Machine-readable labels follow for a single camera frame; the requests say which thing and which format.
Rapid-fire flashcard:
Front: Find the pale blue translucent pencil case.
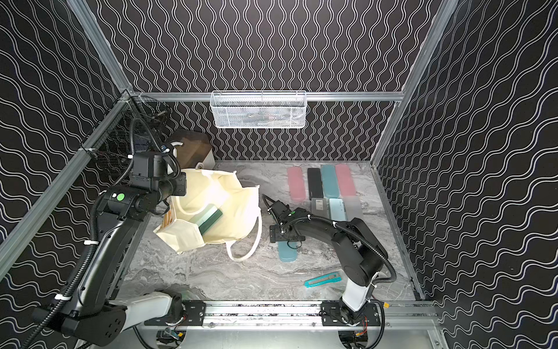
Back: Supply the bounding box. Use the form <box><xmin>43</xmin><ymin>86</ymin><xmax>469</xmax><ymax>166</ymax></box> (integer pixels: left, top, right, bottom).
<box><xmin>277</xmin><ymin>241</ymin><xmax>298</xmax><ymax>263</ymax></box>

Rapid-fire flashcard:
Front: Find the grey pencil case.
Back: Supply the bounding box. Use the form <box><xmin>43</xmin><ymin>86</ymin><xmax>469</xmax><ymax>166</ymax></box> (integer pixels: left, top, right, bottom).
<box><xmin>311</xmin><ymin>198</ymin><xmax>329</xmax><ymax>218</ymax></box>

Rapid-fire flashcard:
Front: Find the cream canvas tote bag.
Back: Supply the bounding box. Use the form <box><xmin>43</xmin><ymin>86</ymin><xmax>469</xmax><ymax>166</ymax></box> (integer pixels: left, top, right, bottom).
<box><xmin>154</xmin><ymin>169</ymin><xmax>262</xmax><ymax>262</ymax></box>

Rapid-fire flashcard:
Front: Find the green pencil case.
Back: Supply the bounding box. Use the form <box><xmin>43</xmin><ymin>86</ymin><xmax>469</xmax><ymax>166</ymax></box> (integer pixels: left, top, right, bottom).
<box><xmin>190</xmin><ymin>204</ymin><xmax>222</xmax><ymax>235</ymax></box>

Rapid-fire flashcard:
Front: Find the light blue pencil case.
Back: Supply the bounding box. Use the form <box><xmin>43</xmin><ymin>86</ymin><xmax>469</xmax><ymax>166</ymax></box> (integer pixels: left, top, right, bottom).
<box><xmin>328</xmin><ymin>198</ymin><xmax>347</xmax><ymax>221</ymax></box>

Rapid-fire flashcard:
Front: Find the pink pencil case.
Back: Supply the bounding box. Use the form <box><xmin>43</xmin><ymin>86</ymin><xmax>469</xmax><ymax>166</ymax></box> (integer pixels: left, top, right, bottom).
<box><xmin>287</xmin><ymin>167</ymin><xmax>306</xmax><ymax>203</ymax></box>
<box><xmin>335</xmin><ymin>164</ymin><xmax>357</xmax><ymax>197</ymax></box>

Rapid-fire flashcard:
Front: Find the black pencil case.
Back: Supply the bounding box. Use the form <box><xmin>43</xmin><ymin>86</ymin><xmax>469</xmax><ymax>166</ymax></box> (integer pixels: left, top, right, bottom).
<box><xmin>307</xmin><ymin>168</ymin><xmax>324</xmax><ymax>199</ymax></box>

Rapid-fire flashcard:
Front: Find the teal utility knife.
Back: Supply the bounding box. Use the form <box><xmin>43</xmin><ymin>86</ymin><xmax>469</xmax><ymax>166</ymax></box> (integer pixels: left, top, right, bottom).
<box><xmin>304</xmin><ymin>272</ymin><xmax>342</xmax><ymax>288</ymax></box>

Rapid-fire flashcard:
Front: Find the teal translucent pencil case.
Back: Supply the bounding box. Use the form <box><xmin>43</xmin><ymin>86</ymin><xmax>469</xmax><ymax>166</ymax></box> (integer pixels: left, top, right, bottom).
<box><xmin>321</xmin><ymin>164</ymin><xmax>340</xmax><ymax>199</ymax></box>

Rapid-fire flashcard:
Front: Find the translucent clear pencil case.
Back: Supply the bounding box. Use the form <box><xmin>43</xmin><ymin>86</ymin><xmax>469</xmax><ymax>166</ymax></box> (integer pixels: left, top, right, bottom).
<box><xmin>343</xmin><ymin>196</ymin><xmax>364</xmax><ymax>221</ymax></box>

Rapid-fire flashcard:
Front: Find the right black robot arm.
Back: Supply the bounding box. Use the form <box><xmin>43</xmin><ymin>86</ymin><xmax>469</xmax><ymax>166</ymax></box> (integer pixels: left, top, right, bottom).
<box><xmin>267</xmin><ymin>201</ymin><xmax>398</xmax><ymax>326</ymax></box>

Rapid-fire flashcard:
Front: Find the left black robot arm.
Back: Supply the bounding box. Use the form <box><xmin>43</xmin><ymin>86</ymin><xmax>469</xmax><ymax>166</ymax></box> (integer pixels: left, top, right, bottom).
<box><xmin>22</xmin><ymin>118</ymin><xmax>187</xmax><ymax>348</ymax></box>

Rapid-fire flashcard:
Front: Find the brown lidded storage box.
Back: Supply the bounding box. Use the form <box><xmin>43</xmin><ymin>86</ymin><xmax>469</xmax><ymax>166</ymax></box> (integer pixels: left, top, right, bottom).
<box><xmin>164</xmin><ymin>129</ymin><xmax>215</xmax><ymax>170</ymax></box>

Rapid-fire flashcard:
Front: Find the black wire basket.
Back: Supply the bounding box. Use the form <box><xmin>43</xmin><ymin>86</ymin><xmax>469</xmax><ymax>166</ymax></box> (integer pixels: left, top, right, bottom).
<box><xmin>87</xmin><ymin>95</ymin><xmax>171</xmax><ymax>177</ymax></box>

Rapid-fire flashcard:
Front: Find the white wire mesh basket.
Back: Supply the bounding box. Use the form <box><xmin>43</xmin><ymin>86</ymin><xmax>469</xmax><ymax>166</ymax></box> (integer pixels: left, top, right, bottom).
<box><xmin>209</xmin><ymin>90</ymin><xmax>308</xmax><ymax>129</ymax></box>

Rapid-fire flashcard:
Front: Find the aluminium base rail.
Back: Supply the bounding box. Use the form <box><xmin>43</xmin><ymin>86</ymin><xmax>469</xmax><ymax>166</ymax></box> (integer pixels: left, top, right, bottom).
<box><xmin>110</xmin><ymin>294</ymin><xmax>438</xmax><ymax>331</ymax></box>

